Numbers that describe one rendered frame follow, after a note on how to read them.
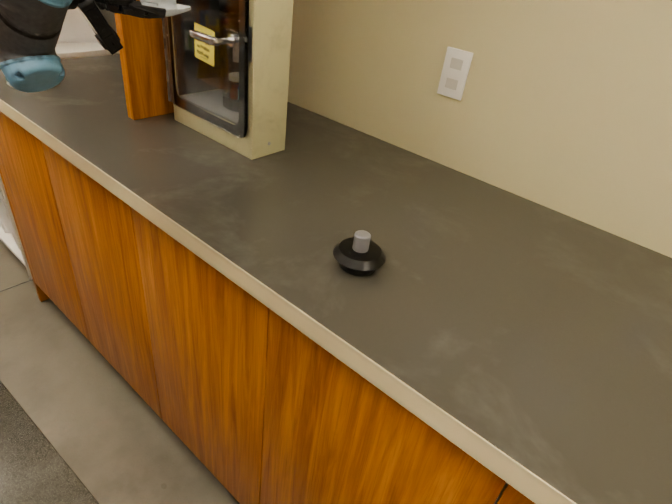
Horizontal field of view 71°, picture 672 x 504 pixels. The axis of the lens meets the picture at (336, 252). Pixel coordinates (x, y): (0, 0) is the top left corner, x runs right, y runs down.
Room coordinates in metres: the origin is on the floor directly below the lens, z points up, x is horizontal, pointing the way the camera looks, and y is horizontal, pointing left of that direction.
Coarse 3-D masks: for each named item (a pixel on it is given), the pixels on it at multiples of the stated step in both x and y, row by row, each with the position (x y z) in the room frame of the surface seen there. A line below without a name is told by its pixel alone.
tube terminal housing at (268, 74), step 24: (264, 0) 1.07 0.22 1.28; (288, 0) 1.13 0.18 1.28; (264, 24) 1.07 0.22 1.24; (288, 24) 1.13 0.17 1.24; (264, 48) 1.08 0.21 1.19; (288, 48) 1.13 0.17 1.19; (264, 72) 1.08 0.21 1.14; (288, 72) 1.14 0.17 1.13; (264, 96) 1.08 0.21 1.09; (192, 120) 1.19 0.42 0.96; (264, 120) 1.08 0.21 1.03; (240, 144) 1.08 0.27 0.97; (264, 144) 1.08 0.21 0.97
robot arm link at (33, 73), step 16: (0, 32) 0.63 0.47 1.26; (16, 32) 0.62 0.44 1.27; (0, 48) 0.64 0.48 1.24; (16, 48) 0.64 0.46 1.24; (32, 48) 0.64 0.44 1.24; (48, 48) 0.66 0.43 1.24; (0, 64) 0.64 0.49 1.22; (16, 64) 0.63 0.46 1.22; (32, 64) 0.64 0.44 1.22; (48, 64) 0.65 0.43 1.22; (16, 80) 0.63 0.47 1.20; (32, 80) 0.65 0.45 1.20; (48, 80) 0.67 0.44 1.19
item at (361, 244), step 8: (360, 232) 0.68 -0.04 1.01; (368, 232) 0.69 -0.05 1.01; (344, 240) 0.70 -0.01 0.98; (352, 240) 0.70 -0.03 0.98; (360, 240) 0.66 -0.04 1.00; (368, 240) 0.67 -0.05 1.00; (336, 248) 0.68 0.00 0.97; (344, 248) 0.67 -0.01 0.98; (352, 248) 0.68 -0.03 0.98; (360, 248) 0.66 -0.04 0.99; (368, 248) 0.67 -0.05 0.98; (376, 248) 0.69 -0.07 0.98; (336, 256) 0.66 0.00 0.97; (344, 256) 0.65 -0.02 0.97; (352, 256) 0.65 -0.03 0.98; (360, 256) 0.65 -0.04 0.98; (368, 256) 0.66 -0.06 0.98; (376, 256) 0.66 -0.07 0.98; (384, 256) 0.68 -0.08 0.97; (344, 264) 0.64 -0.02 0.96; (352, 264) 0.64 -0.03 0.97; (360, 264) 0.64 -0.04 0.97; (368, 264) 0.64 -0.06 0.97; (376, 264) 0.65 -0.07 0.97; (352, 272) 0.64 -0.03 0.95; (360, 272) 0.64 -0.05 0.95; (368, 272) 0.65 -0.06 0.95
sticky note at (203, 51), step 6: (198, 24) 1.14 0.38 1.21; (198, 30) 1.14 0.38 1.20; (204, 30) 1.13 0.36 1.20; (210, 30) 1.11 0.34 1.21; (198, 42) 1.14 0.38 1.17; (198, 48) 1.14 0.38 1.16; (204, 48) 1.13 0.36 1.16; (210, 48) 1.11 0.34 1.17; (198, 54) 1.14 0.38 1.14; (204, 54) 1.13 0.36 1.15; (210, 54) 1.11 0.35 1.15; (204, 60) 1.13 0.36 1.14; (210, 60) 1.11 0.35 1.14
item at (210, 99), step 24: (192, 0) 1.15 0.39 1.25; (216, 0) 1.10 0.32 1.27; (240, 0) 1.05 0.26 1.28; (192, 24) 1.15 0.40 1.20; (216, 24) 1.10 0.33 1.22; (240, 24) 1.05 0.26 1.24; (192, 48) 1.16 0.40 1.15; (216, 48) 1.10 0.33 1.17; (240, 48) 1.05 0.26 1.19; (192, 72) 1.16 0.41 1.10; (216, 72) 1.10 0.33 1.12; (240, 72) 1.05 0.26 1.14; (192, 96) 1.16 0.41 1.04; (216, 96) 1.10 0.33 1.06; (240, 96) 1.05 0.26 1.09; (216, 120) 1.11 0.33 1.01; (240, 120) 1.05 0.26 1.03
